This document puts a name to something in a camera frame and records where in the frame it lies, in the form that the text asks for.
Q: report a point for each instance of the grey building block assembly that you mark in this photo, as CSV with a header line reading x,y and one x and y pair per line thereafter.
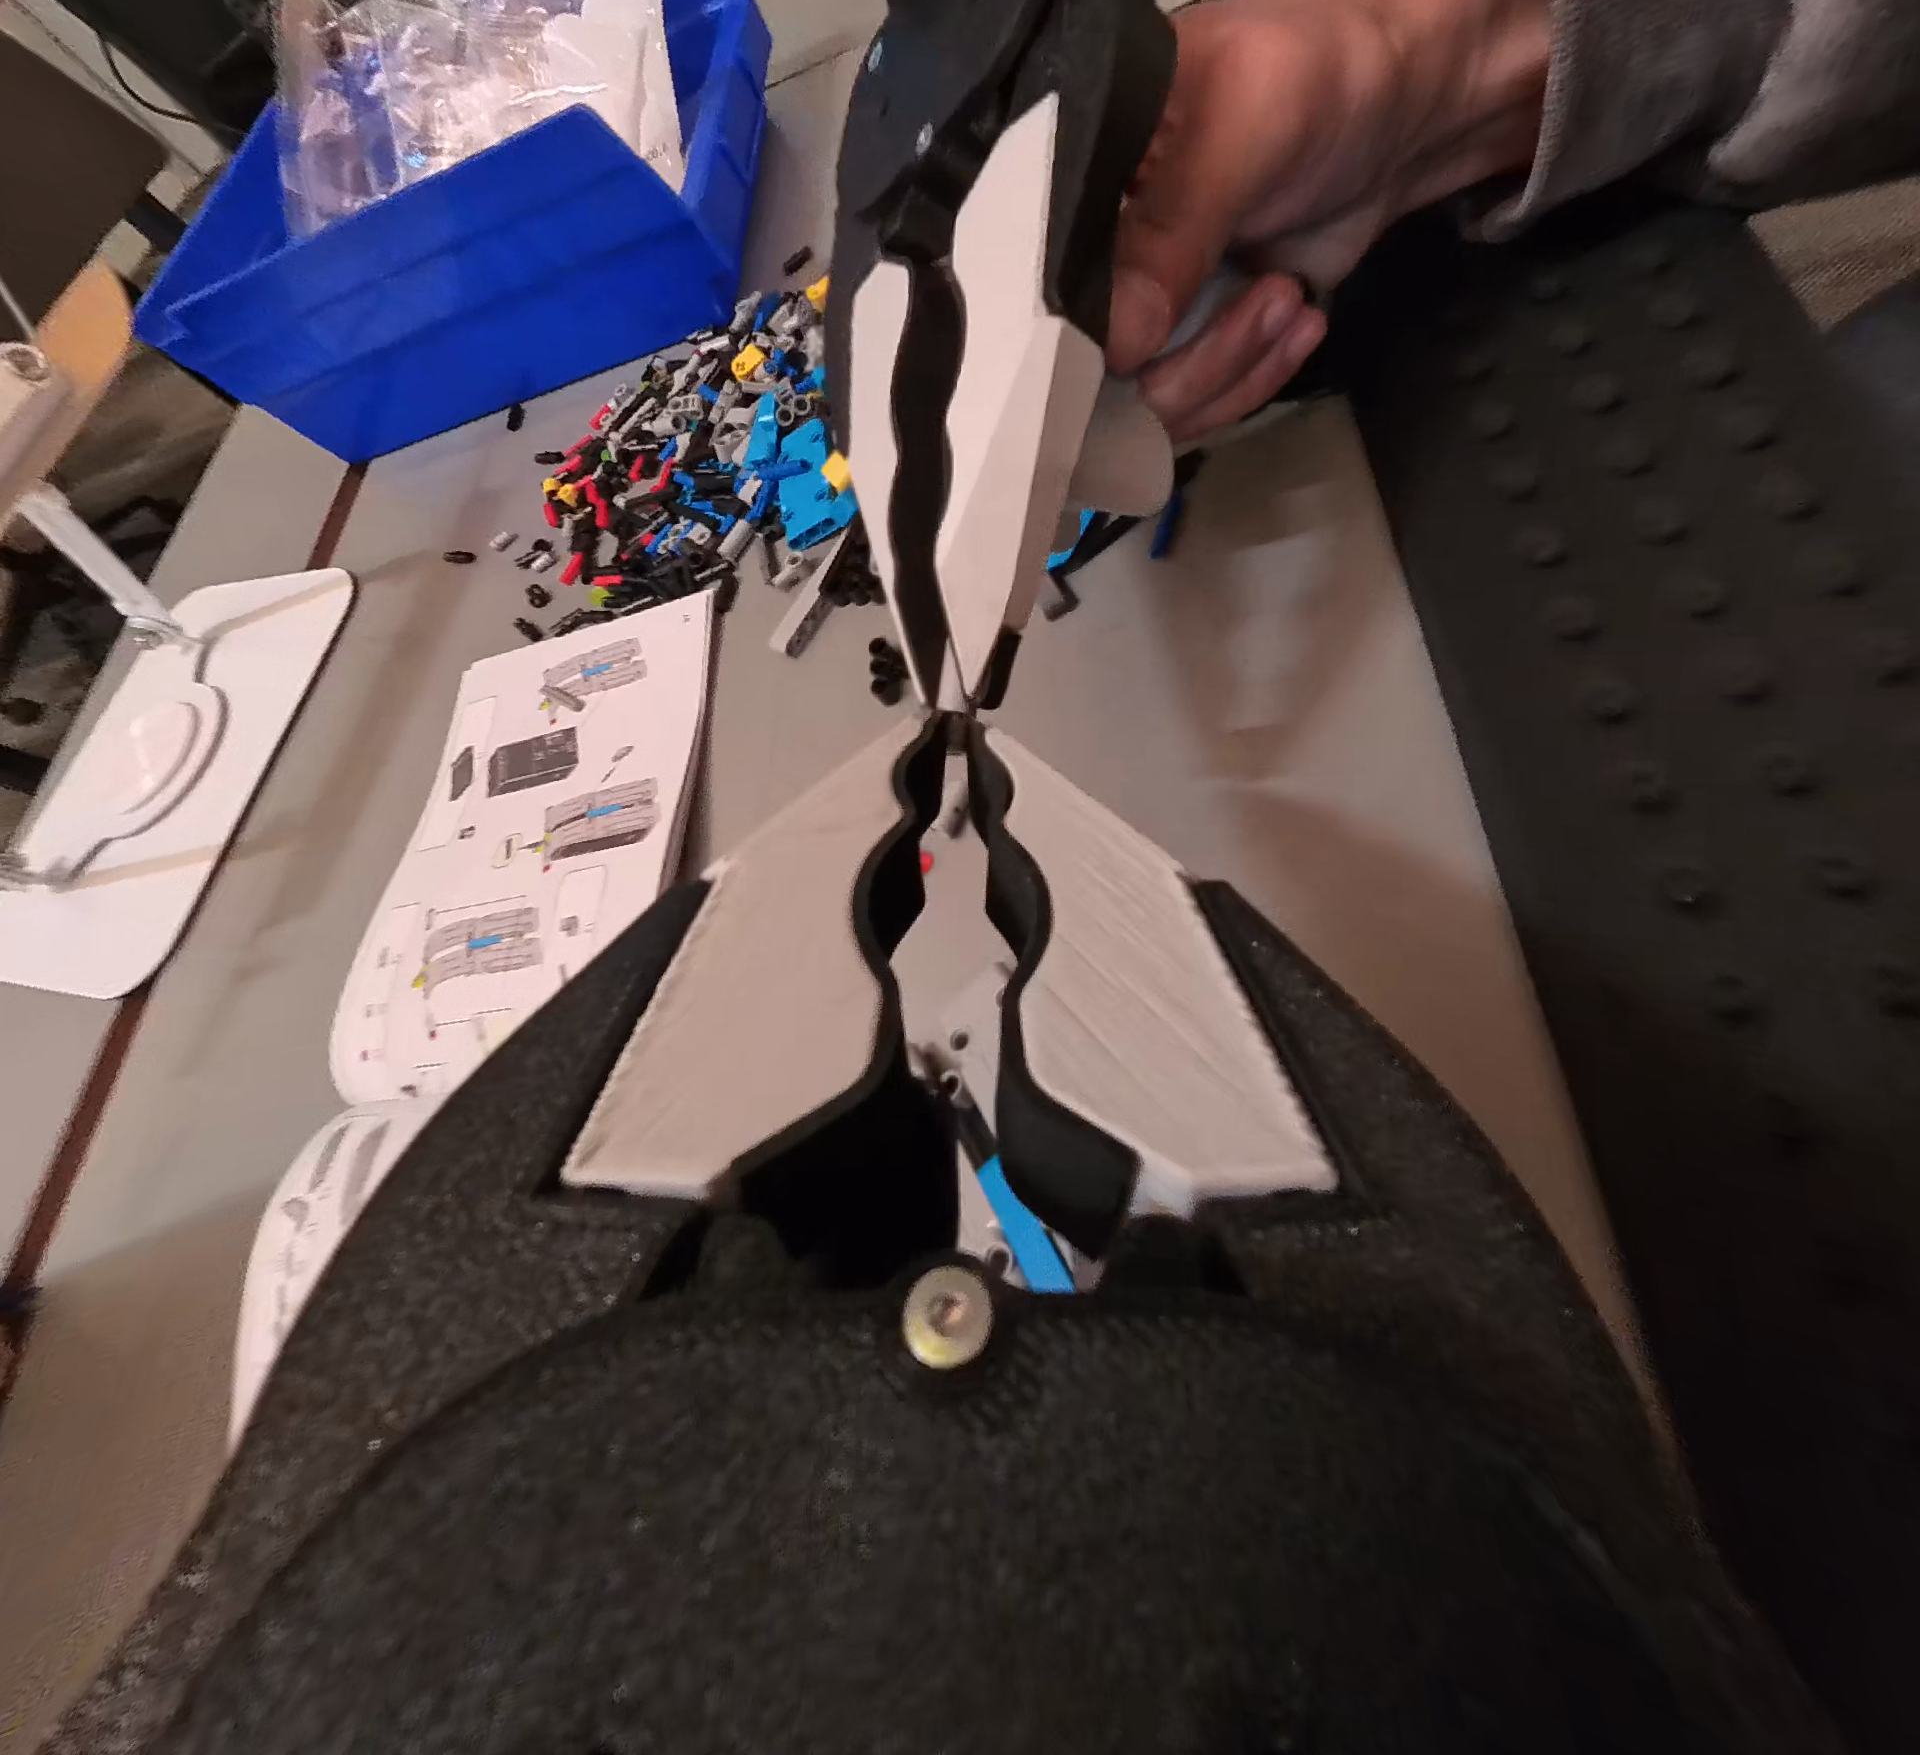
x,y
971,1020

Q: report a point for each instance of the building instruction booklet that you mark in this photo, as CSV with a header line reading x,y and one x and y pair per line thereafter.
x,y
570,810

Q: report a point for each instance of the grey desk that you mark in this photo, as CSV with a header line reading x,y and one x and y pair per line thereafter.
x,y
1139,735

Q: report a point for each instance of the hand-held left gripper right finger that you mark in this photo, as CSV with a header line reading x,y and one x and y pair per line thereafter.
x,y
1155,1035

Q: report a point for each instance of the white desk stand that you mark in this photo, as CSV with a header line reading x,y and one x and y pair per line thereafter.
x,y
148,794

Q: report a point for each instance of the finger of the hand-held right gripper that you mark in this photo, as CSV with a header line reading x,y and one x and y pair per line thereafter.
x,y
884,406
1007,433

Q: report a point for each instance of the blue plastic bin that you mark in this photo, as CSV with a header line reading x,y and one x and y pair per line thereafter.
x,y
450,286

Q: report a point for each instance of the black dimpled chair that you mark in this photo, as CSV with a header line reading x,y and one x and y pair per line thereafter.
x,y
1649,735

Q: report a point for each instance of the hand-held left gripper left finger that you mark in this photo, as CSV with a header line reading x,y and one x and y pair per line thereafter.
x,y
751,1020

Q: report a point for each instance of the person's right hand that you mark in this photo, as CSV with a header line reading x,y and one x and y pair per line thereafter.
x,y
1350,106

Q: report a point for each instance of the clear plastic bags bundle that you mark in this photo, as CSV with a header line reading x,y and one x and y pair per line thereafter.
x,y
450,74

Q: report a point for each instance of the cluster of black bushings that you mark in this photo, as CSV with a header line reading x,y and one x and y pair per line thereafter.
x,y
886,668

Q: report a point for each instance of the pile of blue yellow pieces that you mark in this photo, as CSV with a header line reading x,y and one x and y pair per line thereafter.
x,y
786,450

